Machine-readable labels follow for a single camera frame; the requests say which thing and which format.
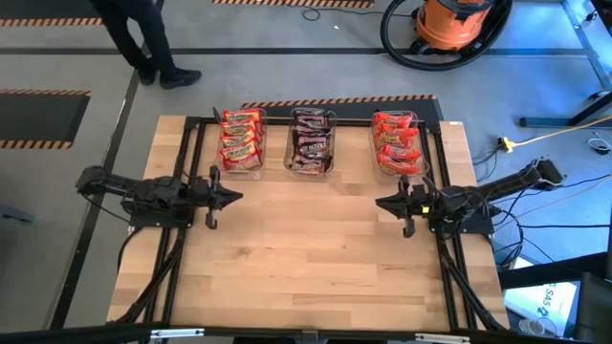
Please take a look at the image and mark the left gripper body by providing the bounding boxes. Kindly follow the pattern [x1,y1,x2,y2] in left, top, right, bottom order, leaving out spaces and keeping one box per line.
[188,165,221,229]

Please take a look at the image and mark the person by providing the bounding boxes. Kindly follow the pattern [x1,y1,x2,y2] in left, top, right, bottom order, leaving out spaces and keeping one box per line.
[88,0,203,91]

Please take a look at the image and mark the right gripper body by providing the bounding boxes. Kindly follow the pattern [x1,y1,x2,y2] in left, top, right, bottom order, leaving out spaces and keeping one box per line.
[403,175,444,239]

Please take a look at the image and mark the clear plastic bin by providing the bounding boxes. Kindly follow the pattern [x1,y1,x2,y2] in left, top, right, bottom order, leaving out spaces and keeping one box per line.
[284,107,339,183]
[369,109,430,185]
[211,108,267,183]

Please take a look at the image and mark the black metal desk frame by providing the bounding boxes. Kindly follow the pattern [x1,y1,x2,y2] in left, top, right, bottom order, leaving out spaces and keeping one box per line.
[519,0,612,129]

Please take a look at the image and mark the silver metal bracket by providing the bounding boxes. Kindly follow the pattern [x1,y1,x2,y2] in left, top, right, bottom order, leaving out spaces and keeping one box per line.
[150,327,206,340]
[414,333,470,344]

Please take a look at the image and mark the black floor cable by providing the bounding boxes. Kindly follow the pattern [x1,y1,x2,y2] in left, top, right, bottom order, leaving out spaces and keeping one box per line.
[280,4,412,23]
[518,222,612,230]
[554,174,612,193]

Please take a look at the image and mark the black cable bundle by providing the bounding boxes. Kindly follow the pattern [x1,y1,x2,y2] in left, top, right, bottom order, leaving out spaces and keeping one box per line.
[437,236,509,333]
[114,226,187,326]

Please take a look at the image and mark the black Fire Noodle pack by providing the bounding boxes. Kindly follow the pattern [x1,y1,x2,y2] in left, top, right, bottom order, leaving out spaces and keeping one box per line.
[289,153,335,176]
[295,109,331,123]
[291,131,335,158]
[294,118,331,135]

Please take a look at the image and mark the white blue printed box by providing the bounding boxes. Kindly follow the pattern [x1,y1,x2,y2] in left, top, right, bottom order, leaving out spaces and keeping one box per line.
[501,257,580,338]

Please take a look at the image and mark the black aluminium beam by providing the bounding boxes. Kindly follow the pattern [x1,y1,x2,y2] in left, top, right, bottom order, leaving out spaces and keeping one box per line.
[0,323,612,344]

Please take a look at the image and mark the yellow hanging power cord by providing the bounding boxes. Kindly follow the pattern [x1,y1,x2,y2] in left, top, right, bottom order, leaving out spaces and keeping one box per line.
[498,115,612,154]

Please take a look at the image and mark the white coiled cable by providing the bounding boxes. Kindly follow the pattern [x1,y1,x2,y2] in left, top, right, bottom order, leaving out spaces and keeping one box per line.
[586,132,612,156]

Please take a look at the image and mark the black metal table frame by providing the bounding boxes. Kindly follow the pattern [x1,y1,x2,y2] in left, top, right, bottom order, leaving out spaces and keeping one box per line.
[107,114,511,335]

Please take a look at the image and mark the black hazard-striped floor mat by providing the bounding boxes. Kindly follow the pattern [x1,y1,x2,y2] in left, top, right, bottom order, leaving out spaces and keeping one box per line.
[240,94,445,126]
[0,0,120,28]
[0,88,92,150]
[212,0,376,10]

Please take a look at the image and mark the black slanted beam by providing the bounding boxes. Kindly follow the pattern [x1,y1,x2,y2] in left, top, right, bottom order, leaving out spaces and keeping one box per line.
[496,251,612,291]

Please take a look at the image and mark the clear plastic cups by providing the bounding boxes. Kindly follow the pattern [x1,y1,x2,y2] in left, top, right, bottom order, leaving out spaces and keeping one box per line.
[518,317,546,336]

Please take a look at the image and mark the orange shop vacuum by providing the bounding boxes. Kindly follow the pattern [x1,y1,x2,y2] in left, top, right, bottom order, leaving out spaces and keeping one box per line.
[414,0,496,53]
[380,0,514,73]

